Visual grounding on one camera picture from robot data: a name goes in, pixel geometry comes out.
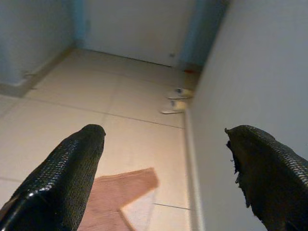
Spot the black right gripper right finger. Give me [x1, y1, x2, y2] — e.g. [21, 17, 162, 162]
[224, 125, 308, 231]

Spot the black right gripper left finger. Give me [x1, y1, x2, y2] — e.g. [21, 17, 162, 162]
[0, 124, 106, 231]

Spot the pink floor mat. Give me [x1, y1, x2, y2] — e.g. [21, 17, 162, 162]
[77, 167, 160, 231]

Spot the white slipper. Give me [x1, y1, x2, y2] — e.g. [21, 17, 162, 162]
[160, 100, 186, 115]

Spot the white door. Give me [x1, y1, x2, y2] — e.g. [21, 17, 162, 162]
[81, 0, 195, 67]

